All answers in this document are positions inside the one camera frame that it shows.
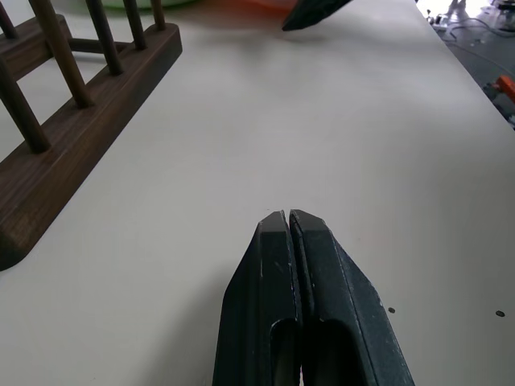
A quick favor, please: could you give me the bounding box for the green plate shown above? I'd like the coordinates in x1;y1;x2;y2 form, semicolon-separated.
101;0;195;10

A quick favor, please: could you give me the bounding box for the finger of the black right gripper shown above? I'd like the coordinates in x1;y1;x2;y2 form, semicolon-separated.
281;0;352;33

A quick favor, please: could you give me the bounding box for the white cable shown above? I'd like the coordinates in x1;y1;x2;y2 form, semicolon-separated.
440;15;515;77

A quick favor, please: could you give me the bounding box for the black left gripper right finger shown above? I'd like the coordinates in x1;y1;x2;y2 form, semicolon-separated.
289;208;417;386

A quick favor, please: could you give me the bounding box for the orange clamp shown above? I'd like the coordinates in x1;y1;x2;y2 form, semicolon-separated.
495;75;515;101

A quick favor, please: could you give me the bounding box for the pink plate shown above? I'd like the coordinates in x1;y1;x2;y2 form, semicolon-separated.
241;0;301;12

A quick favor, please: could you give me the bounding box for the dark wooden dish rack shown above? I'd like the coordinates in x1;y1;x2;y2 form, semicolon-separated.
0;0;183;272

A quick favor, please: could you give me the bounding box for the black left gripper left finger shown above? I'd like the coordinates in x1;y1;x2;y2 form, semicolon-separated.
212;210;303;386

